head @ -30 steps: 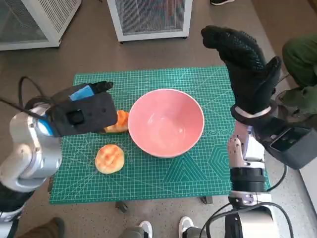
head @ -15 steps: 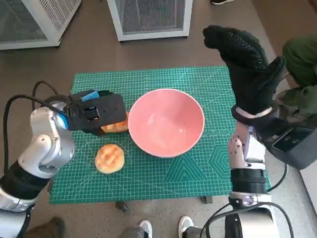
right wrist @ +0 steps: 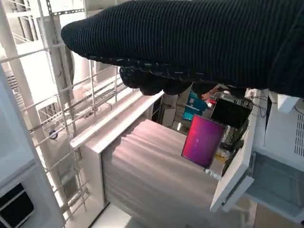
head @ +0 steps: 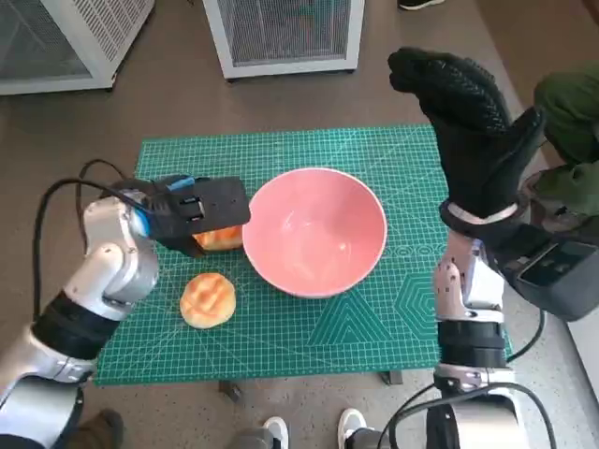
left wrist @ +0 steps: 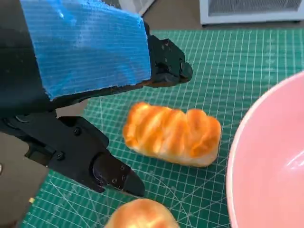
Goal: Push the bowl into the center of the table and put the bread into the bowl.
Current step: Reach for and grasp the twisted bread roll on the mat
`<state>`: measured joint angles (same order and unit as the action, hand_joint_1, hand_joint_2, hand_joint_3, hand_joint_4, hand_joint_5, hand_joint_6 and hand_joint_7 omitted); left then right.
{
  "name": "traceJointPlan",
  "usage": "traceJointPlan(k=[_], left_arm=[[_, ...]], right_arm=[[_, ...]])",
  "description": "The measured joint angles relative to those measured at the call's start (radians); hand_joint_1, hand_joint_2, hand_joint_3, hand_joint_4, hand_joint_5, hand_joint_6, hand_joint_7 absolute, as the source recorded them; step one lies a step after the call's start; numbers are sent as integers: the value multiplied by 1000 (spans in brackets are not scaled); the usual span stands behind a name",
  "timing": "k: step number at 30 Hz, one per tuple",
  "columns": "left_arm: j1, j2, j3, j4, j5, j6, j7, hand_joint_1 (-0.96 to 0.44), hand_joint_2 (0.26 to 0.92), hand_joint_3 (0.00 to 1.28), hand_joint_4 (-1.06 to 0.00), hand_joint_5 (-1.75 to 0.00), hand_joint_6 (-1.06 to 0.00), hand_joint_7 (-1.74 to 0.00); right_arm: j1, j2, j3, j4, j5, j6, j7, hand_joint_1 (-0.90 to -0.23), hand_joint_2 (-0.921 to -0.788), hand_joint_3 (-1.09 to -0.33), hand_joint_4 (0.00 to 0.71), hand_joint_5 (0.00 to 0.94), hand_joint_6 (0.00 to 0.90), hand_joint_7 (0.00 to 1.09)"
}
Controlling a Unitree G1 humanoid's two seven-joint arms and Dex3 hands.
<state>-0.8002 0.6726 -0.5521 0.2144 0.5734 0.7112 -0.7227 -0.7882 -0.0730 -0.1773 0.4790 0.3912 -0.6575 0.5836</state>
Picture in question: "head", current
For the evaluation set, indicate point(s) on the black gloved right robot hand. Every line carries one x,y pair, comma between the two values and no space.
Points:
472,140

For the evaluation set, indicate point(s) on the white side table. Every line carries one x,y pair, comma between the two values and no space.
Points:
587,360

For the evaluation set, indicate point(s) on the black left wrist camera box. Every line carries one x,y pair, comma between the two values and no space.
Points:
210,206

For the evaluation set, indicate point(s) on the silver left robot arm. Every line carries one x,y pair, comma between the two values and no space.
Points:
117,271

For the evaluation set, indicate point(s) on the large white mesh cabinet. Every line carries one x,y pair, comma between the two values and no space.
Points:
56,47

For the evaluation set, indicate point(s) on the rectangular striped toy bread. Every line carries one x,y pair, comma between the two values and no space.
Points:
220,238

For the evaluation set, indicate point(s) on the pink bowl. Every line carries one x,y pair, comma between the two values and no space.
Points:
318,234

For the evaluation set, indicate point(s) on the small white mesh cabinet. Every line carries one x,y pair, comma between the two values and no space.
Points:
285,33

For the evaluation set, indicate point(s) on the black table bracket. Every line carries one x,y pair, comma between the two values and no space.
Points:
392,377
230,389

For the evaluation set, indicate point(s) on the white shoe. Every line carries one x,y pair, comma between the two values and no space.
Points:
277,430
351,425

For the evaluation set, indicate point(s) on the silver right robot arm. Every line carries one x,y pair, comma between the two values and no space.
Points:
463,299

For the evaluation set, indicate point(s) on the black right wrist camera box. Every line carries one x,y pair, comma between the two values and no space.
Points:
557,280

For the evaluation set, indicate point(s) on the grey leg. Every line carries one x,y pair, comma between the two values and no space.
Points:
372,439

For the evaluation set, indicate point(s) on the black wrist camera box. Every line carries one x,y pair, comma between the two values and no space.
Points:
557,280
210,206

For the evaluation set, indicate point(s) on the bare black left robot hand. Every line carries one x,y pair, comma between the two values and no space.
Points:
185,245

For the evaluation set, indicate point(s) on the green cutting mat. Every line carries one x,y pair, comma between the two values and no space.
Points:
290,337

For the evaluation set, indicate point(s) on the person's black shoe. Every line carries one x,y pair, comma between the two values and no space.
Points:
421,4

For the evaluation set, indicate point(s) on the round toy bread bun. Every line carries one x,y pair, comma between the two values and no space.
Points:
208,299

